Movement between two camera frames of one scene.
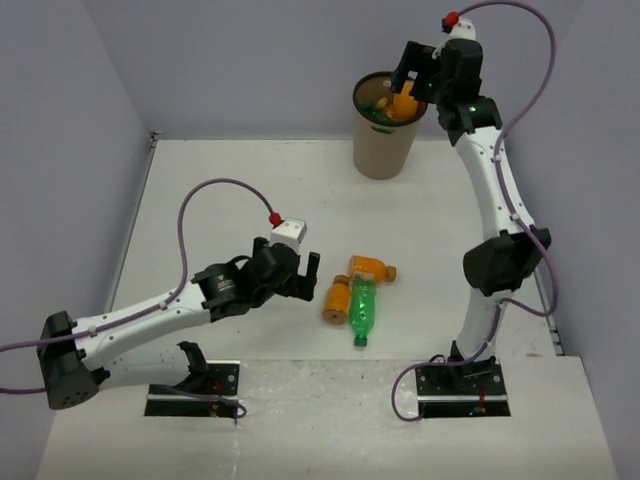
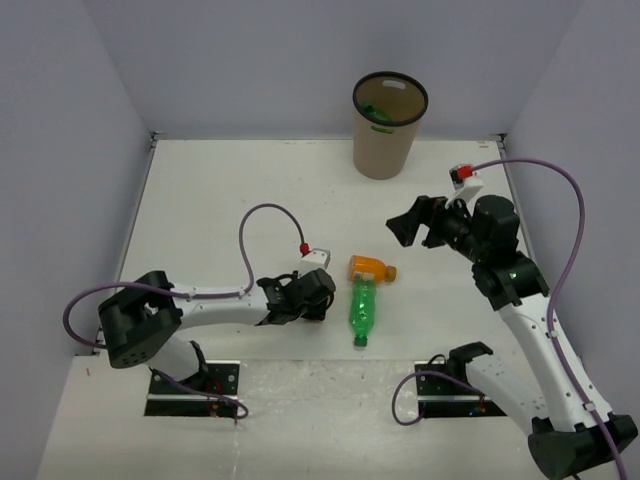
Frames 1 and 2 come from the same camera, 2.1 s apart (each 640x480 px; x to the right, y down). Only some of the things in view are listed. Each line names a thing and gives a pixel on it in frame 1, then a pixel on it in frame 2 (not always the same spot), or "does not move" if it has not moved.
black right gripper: (416, 58) → (425, 210)
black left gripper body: (294, 285) → (312, 311)
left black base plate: (207, 394) does not move
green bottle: (368, 108) does not move
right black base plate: (471, 389) does not move
